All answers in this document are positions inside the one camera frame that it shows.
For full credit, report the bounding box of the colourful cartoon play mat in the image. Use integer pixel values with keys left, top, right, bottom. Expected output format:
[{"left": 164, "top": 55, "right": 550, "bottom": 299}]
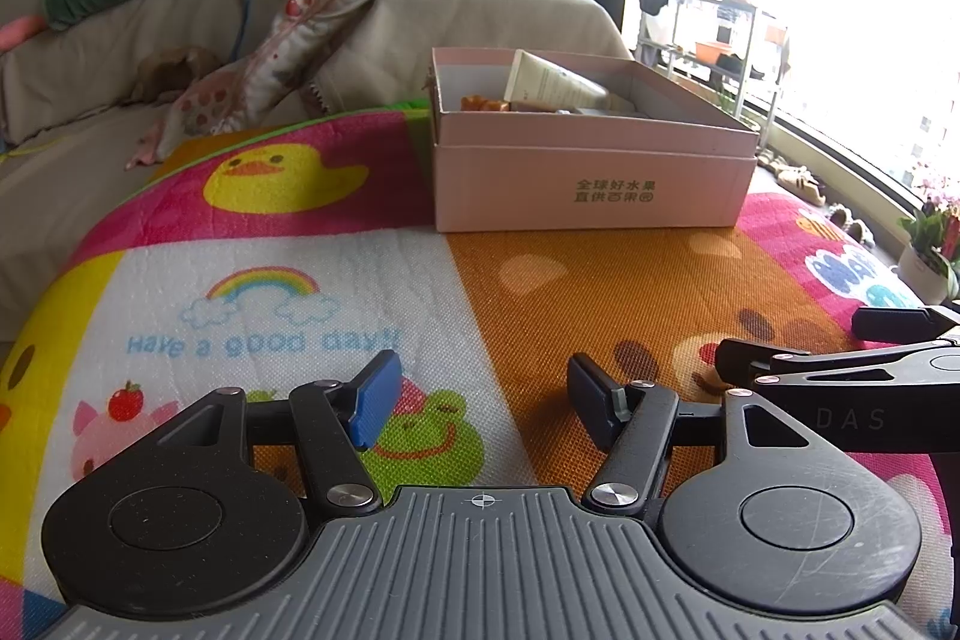
[{"left": 0, "top": 107, "right": 960, "bottom": 640}]

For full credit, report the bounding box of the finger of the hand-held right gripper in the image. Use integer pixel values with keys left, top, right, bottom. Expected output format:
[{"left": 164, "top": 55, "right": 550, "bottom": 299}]
[
  {"left": 715, "top": 340, "right": 960, "bottom": 395},
  {"left": 853, "top": 306, "right": 960, "bottom": 345}
]

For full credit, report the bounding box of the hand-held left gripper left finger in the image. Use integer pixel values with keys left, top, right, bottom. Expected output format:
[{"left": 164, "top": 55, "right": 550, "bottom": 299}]
[{"left": 150, "top": 350, "right": 404, "bottom": 515}]

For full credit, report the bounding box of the metal shoe rack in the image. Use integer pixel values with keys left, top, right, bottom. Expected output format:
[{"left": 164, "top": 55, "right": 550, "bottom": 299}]
[{"left": 637, "top": 0, "right": 792, "bottom": 120}]

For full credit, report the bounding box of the beige shoe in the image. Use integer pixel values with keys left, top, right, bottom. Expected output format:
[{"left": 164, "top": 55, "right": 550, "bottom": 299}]
[{"left": 772, "top": 164, "right": 826, "bottom": 206}]

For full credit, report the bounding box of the white pot with flowering plant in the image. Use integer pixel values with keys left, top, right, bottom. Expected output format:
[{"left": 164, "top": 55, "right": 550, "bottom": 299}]
[{"left": 896, "top": 164, "right": 960, "bottom": 304}]

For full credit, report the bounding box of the white lotion bottle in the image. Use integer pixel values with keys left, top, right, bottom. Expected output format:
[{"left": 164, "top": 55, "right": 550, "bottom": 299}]
[{"left": 504, "top": 50, "right": 610, "bottom": 114}]

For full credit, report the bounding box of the brown plush toy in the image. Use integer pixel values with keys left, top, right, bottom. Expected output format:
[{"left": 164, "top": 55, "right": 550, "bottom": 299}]
[{"left": 124, "top": 46, "right": 222, "bottom": 105}]

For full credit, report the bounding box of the pink plush toy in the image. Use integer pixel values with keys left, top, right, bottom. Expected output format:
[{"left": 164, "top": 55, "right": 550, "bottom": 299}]
[{"left": 0, "top": 14, "right": 46, "bottom": 52}]

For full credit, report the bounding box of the pink cardboard box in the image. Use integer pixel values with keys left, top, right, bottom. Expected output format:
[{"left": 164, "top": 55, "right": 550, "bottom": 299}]
[{"left": 430, "top": 46, "right": 761, "bottom": 232}]

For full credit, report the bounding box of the beige sofa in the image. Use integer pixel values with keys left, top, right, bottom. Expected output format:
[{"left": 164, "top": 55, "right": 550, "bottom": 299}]
[{"left": 0, "top": 0, "right": 623, "bottom": 319}]

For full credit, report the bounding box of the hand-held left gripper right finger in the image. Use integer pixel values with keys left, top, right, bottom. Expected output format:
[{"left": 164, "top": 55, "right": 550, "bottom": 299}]
[{"left": 568, "top": 353, "right": 837, "bottom": 515}]

